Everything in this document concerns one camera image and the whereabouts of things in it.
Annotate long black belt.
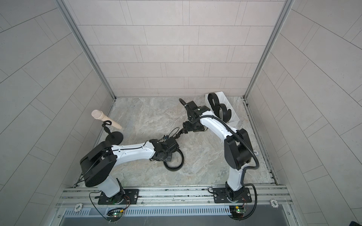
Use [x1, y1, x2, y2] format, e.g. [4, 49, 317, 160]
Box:
[207, 93, 220, 110]

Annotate black belt with silver buckle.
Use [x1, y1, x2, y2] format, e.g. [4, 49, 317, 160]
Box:
[214, 103, 232, 122]

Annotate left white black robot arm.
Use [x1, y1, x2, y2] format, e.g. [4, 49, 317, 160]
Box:
[80, 137, 184, 198]

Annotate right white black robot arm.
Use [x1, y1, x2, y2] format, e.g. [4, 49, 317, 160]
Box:
[179, 98, 260, 202]

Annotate white compartment storage box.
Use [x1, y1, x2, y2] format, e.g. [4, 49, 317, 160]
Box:
[205, 91, 242, 129]

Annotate black stand with beige roll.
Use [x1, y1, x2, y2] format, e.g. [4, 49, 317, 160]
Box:
[91, 109, 124, 146]

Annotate left green circuit board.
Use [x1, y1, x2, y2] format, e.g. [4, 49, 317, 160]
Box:
[107, 208, 125, 222]

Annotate green circuit board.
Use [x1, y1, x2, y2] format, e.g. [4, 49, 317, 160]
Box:
[107, 208, 125, 222]
[229, 206, 246, 220]

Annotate right green circuit board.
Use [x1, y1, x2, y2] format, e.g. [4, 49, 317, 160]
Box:
[229, 206, 246, 220]

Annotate left white round sticker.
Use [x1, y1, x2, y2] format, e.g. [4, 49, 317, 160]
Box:
[74, 203, 83, 212]

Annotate white round sticker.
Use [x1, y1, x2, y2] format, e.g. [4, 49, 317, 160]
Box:
[74, 203, 83, 212]
[270, 199, 279, 208]

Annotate right white round sticker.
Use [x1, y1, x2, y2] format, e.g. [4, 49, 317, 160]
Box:
[270, 199, 279, 208]

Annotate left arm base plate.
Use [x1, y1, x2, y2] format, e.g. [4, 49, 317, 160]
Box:
[95, 189, 139, 205]

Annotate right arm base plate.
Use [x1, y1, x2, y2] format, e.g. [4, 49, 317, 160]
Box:
[208, 187, 252, 203]

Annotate aluminium front rail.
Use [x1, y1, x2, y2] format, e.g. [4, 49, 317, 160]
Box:
[55, 184, 293, 208]

